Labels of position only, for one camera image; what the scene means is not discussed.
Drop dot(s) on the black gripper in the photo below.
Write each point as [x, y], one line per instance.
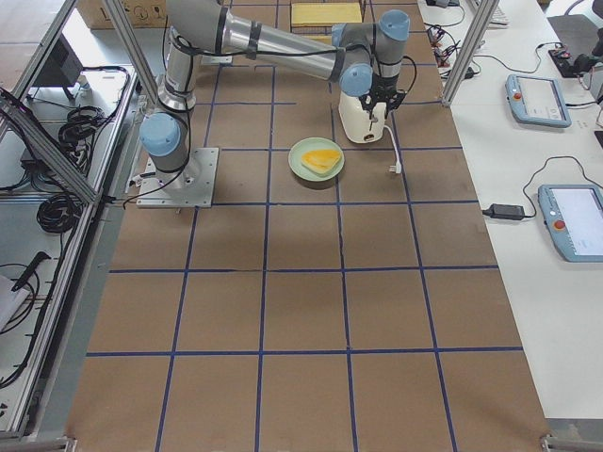
[381, 88]

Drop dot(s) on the white toaster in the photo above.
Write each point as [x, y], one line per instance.
[361, 126]

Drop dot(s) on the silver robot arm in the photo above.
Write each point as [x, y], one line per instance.
[363, 59]

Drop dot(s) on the yellow bread slice on plate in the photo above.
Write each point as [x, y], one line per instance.
[321, 161]

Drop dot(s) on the light green plate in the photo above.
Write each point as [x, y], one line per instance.
[309, 144]

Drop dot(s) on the wooden shelf box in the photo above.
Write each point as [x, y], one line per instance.
[325, 14]

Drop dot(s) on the far blue teach pendant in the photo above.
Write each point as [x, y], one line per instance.
[537, 101]

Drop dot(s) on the blue teach pendant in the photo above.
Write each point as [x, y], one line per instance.
[573, 216]
[537, 101]

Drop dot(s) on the black power adapter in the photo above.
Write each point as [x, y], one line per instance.
[504, 211]

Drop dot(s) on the near blue teach pendant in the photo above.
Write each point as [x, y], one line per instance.
[573, 216]

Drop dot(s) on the cardboard box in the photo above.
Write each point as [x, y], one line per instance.
[141, 13]

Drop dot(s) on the aluminium frame post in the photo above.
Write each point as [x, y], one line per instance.
[469, 46]

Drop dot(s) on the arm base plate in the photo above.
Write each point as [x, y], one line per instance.
[194, 187]

